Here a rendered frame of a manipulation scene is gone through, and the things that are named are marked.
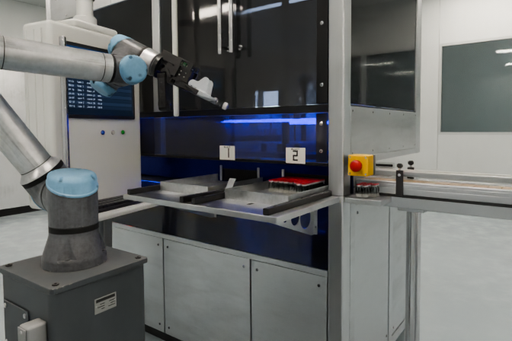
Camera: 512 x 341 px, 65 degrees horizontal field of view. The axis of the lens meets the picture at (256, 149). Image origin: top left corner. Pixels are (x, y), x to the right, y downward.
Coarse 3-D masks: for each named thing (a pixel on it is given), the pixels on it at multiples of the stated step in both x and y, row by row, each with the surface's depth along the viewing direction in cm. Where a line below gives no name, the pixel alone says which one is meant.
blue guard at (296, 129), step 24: (144, 120) 205; (168, 120) 194; (192, 120) 184; (216, 120) 175; (240, 120) 167; (264, 120) 160; (288, 120) 153; (312, 120) 147; (144, 144) 206; (168, 144) 195; (192, 144) 185; (216, 144) 176; (240, 144) 168; (264, 144) 161; (288, 144) 154; (312, 144) 148
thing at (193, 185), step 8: (200, 176) 178; (208, 176) 182; (216, 176) 186; (160, 184) 160; (168, 184) 157; (176, 184) 154; (184, 184) 152; (192, 184) 174; (200, 184) 174; (208, 184) 174; (216, 184) 174; (224, 184) 152; (240, 184) 159; (176, 192) 154; (184, 192) 152; (192, 192) 149; (200, 192) 147
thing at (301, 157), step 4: (288, 148) 154; (292, 148) 153; (296, 148) 152; (300, 148) 151; (304, 148) 150; (288, 152) 154; (292, 152) 153; (300, 152) 151; (304, 152) 150; (288, 156) 154; (292, 156) 153; (300, 156) 151; (304, 156) 150; (288, 160) 154; (292, 160) 153; (300, 160) 151; (304, 160) 150
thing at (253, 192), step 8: (248, 184) 150; (256, 184) 154; (264, 184) 158; (232, 192) 138; (240, 192) 136; (248, 192) 133; (256, 192) 132; (264, 192) 152; (272, 192) 152; (304, 192) 132; (312, 192) 137; (240, 200) 136; (248, 200) 134; (256, 200) 132; (264, 200) 130; (272, 200) 128; (280, 200) 126; (288, 200) 124
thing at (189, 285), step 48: (144, 240) 209; (192, 240) 188; (384, 240) 179; (144, 288) 211; (192, 288) 189; (240, 288) 172; (288, 288) 157; (384, 288) 180; (192, 336) 191; (240, 336) 173; (288, 336) 158; (384, 336) 182
